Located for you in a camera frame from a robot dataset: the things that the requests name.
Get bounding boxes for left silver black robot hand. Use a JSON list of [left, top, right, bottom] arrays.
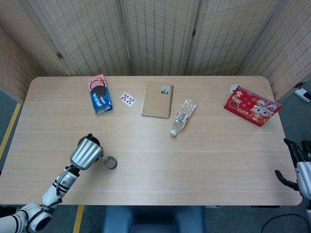
[[69, 138, 107, 170]]

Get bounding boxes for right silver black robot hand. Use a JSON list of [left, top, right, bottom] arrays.
[[275, 138, 311, 197]]

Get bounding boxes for black teapot with handle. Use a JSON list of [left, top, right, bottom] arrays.
[[77, 133, 104, 151]]

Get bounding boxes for dark green cup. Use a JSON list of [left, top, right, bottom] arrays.
[[104, 155, 118, 170]]

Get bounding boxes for clear plastic water bottle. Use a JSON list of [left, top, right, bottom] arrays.
[[169, 98, 197, 136]]

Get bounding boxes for blue pink cookie box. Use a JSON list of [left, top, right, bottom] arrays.
[[86, 74, 114, 115]]

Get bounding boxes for hearts playing card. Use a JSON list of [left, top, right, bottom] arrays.
[[118, 91, 137, 107]]

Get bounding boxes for white device on floor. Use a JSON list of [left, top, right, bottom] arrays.
[[293, 87, 311, 102]]

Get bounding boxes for red 2026 desk calendar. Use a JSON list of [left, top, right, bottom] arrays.
[[223, 85, 283, 128]]

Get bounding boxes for kraft spiral notebook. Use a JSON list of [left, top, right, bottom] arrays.
[[140, 81, 174, 119]]

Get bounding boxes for blue padded seat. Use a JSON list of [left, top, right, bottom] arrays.
[[103, 205, 206, 233]]

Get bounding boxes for woven bamboo folding screen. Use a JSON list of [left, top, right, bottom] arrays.
[[0, 0, 311, 102]]

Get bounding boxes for black floor cable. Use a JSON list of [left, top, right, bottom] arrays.
[[261, 213, 311, 233]]

